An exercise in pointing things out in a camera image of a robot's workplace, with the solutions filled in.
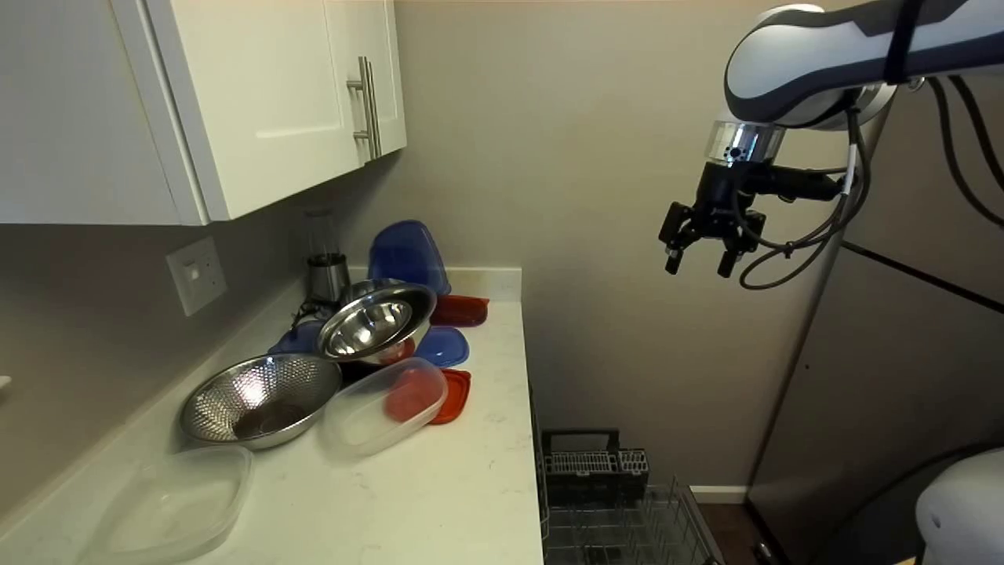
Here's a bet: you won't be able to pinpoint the small steel mixing bowl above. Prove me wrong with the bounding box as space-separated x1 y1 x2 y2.
315 284 435 364

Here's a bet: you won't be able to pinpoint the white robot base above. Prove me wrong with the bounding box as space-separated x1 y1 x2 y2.
915 450 1004 565

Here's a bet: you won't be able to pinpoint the lower dishwasher rack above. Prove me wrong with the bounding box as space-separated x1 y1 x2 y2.
543 478 724 565

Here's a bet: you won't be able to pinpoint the red square container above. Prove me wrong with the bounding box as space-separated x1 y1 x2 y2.
434 296 489 328

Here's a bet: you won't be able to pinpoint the white upper kitchen cabinet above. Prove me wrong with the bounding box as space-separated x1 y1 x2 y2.
0 0 408 225

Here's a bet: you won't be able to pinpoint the clear plastic container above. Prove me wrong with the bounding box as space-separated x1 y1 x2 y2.
320 357 449 460

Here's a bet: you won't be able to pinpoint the steel cup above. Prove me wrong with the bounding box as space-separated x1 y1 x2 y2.
306 256 349 305

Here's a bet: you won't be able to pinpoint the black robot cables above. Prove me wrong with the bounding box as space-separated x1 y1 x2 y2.
736 73 1004 296

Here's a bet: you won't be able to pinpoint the red plastic lid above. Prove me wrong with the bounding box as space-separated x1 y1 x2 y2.
383 370 470 423

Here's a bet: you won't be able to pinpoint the silver cabinet handle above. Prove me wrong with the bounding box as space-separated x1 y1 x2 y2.
346 56 383 160

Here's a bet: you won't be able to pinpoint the black cutlery basket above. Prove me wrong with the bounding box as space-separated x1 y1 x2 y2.
543 427 649 509

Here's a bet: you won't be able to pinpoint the blue round lid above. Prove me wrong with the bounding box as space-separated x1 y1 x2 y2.
417 328 470 366

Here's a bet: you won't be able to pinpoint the white wall outlet plate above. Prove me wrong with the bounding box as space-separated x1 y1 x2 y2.
167 238 224 317

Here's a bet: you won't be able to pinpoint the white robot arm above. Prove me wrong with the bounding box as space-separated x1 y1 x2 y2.
659 0 1004 275

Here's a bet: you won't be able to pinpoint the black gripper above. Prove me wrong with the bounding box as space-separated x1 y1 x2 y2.
659 163 839 280

